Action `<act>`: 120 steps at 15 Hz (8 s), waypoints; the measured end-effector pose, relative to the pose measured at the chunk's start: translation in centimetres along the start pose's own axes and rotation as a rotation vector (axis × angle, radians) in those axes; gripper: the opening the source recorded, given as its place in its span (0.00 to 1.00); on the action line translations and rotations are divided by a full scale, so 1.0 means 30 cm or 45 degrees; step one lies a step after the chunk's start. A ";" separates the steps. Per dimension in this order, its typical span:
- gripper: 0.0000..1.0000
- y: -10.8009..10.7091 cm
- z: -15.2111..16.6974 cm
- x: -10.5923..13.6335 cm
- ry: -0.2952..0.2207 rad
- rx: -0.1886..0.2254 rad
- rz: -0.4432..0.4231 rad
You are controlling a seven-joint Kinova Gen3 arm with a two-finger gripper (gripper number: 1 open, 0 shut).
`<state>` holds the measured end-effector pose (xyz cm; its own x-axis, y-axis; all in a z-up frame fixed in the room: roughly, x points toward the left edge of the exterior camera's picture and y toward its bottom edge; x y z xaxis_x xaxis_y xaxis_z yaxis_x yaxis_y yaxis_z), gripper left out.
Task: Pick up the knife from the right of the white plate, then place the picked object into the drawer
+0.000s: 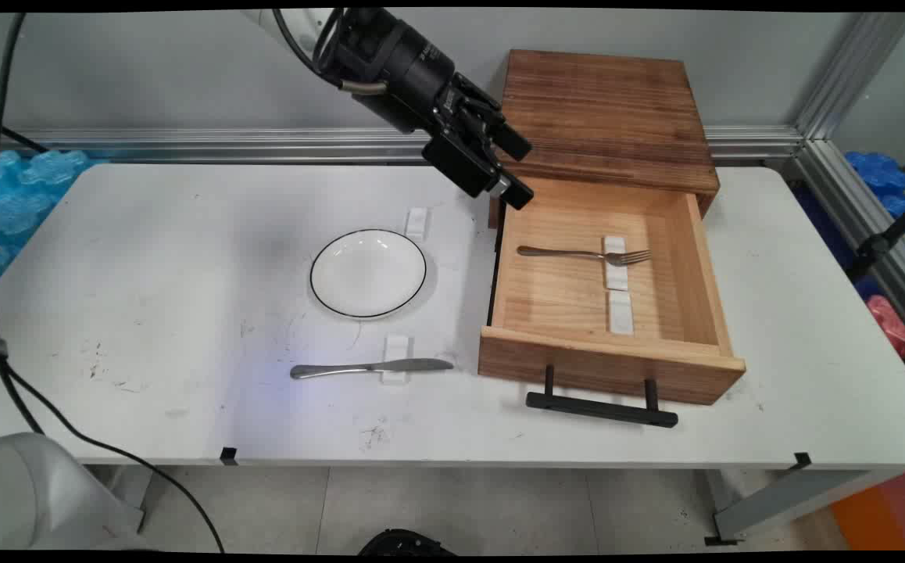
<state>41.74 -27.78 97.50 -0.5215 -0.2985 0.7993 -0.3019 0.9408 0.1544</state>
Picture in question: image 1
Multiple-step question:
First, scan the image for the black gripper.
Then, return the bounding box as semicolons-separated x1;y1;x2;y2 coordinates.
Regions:
359;22;535;212

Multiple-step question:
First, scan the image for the silver table knife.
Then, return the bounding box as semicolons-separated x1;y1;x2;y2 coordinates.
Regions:
290;358;455;381

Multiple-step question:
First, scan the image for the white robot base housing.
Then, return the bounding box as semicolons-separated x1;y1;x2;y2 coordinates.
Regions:
0;432;148;552

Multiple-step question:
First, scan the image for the dark wooden cabinet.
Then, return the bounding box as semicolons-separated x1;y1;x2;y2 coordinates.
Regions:
488;49;721;229

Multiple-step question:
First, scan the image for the silver fork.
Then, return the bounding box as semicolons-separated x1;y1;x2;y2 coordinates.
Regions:
517;245;653;268

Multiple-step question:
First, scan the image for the white plate with black rim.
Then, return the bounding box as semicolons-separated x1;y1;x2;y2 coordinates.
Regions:
309;228;428;321

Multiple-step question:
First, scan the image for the light wooden drawer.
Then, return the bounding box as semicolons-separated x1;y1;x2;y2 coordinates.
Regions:
478;176;747;406

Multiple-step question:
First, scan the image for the blue bubble wrap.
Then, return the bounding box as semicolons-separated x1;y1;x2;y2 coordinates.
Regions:
0;149;98;306
843;151;905;263

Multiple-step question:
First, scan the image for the black round floor object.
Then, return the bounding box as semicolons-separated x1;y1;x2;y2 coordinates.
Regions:
357;529;457;556

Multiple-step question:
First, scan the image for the black tripod stand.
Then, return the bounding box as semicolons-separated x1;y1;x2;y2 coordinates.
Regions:
846;164;905;282

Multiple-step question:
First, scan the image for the red plastic bag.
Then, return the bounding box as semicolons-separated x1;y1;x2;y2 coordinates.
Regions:
865;295;905;360

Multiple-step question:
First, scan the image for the grey metal table leg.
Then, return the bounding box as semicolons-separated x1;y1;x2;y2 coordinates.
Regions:
704;468;905;547
109;465;156;540

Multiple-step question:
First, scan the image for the orange box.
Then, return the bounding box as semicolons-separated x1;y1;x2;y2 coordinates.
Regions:
829;469;905;552

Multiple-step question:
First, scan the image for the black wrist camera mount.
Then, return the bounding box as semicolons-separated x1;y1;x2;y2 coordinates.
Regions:
314;8;400;88

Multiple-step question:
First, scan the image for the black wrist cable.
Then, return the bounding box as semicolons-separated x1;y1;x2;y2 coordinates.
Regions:
271;8;345;88

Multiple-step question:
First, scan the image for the horizontal aluminium frame rail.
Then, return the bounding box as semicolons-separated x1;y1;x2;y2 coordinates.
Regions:
0;125;805;167

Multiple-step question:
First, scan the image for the black drawer handle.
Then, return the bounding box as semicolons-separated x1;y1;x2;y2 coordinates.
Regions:
525;364;679;429

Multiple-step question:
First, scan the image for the slanted aluminium frame rail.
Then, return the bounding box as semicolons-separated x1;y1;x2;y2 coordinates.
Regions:
785;139;905;353

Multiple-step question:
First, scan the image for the upright aluminium frame post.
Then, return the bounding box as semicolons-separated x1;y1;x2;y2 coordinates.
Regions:
792;12;905;142

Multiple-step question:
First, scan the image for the thin black cable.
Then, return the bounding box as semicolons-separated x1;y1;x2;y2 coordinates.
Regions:
0;113;51;154

